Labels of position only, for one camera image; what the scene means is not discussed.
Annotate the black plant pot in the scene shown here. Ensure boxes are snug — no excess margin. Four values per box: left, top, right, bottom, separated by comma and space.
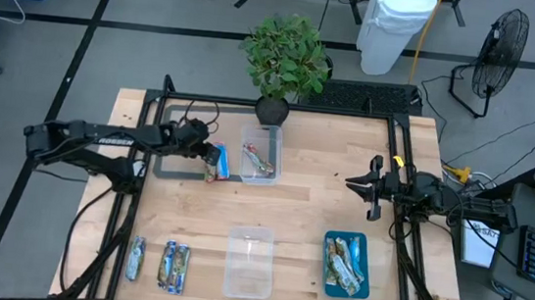
252, 94, 292, 129

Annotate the clear plastic bin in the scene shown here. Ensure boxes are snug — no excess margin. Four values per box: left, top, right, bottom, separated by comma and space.
236, 121, 286, 188
220, 223, 279, 300

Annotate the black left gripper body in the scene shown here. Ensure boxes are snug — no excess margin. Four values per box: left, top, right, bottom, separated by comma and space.
168, 115, 214, 161

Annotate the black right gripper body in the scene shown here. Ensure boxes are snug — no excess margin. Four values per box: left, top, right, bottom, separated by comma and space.
361, 153, 409, 225

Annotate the blue brown granola bar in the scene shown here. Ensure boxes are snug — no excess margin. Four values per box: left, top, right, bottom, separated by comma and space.
166, 242, 192, 297

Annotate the green brown granola bar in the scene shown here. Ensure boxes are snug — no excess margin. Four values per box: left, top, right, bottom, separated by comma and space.
321, 236, 341, 286

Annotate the black floor cable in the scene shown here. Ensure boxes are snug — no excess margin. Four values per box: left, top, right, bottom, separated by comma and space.
58, 180, 116, 299

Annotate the yellow cable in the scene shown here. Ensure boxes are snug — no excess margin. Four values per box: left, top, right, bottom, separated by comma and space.
407, 0, 448, 87

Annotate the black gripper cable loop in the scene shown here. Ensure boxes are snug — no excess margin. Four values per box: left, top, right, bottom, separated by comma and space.
181, 97, 223, 135

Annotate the grey rectangular frame mat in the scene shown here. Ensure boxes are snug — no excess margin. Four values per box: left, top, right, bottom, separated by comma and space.
152, 97, 286, 190

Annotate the white paper sign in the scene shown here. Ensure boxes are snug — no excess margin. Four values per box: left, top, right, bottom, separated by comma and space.
457, 217, 503, 271

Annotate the yellow power plug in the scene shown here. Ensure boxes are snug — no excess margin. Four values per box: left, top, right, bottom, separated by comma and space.
440, 163, 472, 185

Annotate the blue red granola bar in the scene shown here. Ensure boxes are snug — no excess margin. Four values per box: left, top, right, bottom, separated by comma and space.
203, 140, 234, 185

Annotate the black floor fan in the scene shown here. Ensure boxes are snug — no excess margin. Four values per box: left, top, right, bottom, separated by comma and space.
445, 2, 533, 124

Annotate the teal plastic bin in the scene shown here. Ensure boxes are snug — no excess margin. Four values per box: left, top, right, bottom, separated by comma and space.
317, 228, 377, 300

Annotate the black aluminium table frame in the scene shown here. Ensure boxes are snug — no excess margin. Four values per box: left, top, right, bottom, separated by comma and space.
48, 65, 492, 300

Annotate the green white granola bar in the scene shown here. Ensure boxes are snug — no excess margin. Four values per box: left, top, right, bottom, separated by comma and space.
325, 253, 365, 299

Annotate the white trash bin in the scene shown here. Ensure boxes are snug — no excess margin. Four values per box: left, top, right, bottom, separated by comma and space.
352, 0, 439, 82

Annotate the green leafy plant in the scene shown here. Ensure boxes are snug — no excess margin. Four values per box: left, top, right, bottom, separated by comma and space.
233, 8, 336, 107

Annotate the black perforated floor mat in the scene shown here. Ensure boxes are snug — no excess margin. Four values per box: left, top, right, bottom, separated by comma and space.
300, 74, 425, 120

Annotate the blue white granola bar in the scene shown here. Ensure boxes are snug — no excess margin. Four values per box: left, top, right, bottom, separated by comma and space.
123, 233, 149, 284

